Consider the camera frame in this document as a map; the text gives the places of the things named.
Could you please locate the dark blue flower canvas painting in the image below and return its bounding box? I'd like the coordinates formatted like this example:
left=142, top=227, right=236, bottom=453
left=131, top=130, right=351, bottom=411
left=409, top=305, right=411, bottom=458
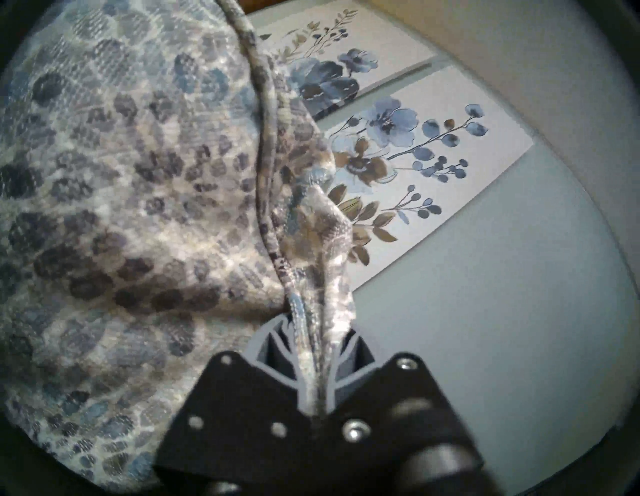
left=255, top=7, right=436, bottom=121

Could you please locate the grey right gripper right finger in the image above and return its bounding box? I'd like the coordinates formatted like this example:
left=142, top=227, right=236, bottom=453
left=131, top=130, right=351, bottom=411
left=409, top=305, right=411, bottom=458
left=315, top=327, right=496, bottom=496

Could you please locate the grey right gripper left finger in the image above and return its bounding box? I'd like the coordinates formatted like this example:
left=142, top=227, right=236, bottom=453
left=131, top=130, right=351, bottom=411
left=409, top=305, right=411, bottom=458
left=152, top=315, right=321, bottom=496

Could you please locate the grey pebble print cushion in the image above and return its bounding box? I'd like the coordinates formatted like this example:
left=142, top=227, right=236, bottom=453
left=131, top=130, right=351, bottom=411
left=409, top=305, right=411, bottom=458
left=0, top=0, right=358, bottom=493

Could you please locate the brown leaves flower canvas painting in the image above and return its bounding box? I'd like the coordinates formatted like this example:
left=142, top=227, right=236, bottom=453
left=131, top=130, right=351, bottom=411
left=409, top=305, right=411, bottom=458
left=315, top=65, right=536, bottom=291

